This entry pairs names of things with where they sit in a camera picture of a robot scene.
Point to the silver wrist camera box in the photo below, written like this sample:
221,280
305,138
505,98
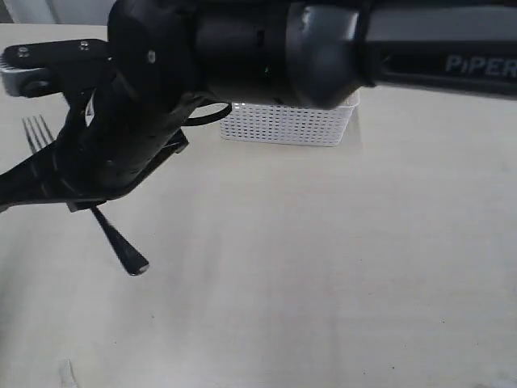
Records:
29,83

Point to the white perforated plastic basket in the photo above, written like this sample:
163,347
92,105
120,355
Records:
289,126

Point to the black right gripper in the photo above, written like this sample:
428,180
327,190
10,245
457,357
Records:
113,135

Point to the white curtain backdrop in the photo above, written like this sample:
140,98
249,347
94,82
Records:
78,12

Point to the silver metal fork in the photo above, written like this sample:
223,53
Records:
134,263

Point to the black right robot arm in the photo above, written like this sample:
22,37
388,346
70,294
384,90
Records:
304,54

